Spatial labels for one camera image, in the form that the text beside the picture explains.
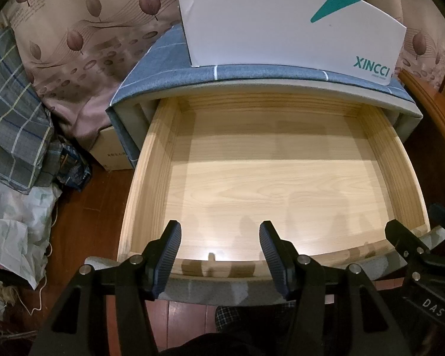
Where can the white plastic bag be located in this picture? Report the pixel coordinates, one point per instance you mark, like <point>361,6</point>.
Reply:
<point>11,226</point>

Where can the grey wooden drawer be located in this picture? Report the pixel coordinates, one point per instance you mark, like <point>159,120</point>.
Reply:
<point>274,178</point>

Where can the grey plaid cloth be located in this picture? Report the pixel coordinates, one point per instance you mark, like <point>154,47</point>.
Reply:
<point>11,111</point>

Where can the person's plaid trousers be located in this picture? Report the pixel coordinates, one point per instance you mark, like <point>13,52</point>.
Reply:
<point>230,317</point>

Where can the grey nightstand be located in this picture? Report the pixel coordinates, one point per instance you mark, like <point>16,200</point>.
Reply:
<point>129,115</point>

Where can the leaf print curtain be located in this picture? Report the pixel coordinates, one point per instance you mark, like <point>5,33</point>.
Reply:
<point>78,15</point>

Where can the brown wooden furniture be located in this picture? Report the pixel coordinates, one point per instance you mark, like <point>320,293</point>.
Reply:
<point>437,118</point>

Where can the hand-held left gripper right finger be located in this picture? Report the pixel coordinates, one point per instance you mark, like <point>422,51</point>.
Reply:
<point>272,256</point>

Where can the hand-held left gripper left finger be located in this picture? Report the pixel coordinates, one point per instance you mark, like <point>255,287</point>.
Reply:
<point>168,252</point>

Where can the brown cardboard box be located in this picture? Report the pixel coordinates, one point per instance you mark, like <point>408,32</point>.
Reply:
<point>113,152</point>

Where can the person's dark top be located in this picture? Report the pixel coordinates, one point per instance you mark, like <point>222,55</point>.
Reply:
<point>237,345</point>

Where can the blue printed packet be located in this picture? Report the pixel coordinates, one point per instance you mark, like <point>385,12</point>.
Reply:
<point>74,167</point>

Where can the white cardboard box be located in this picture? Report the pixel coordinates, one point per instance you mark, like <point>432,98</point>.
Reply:
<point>267,26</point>

